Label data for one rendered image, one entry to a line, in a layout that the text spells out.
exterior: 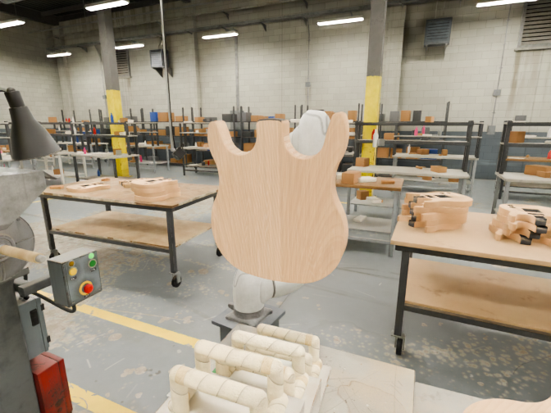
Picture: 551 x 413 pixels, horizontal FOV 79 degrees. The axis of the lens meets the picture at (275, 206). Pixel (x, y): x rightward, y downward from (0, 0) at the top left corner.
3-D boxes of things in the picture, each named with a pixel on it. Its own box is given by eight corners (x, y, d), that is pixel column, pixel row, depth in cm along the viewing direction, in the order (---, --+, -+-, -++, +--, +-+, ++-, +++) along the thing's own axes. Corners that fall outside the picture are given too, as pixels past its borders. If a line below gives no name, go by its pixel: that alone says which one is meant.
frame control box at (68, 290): (22, 314, 142) (10, 258, 136) (70, 292, 161) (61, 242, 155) (60, 328, 133) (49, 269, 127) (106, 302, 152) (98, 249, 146)
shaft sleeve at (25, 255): (11, 248, 113) (4, 256, 111) (4, 242, 110) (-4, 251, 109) (46, 256, 106) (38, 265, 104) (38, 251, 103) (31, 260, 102)
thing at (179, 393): (169, 418, 65) (165, 377, 62) (179, 405, 68) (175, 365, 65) (183, 423, 64) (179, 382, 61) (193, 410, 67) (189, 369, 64)
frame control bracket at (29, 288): (19, 295, 131) (16, 286, 130) (65, 275, 148) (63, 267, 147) (25, 297, 129) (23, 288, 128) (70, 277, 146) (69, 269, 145)
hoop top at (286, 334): (254, 335, 103) (254, 326, 102) (259, 329, 106) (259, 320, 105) (318, 350, 96) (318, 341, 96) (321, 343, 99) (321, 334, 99)
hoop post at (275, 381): (265, 410, 66) (264, 371, 64) (270, 398, 69) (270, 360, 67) (280, 415, 65) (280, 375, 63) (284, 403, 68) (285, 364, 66)
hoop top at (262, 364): (191, 356, 70) (190, 343, 69) (199, 347, 73) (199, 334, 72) (280, 382, 63) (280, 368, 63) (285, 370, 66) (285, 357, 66)
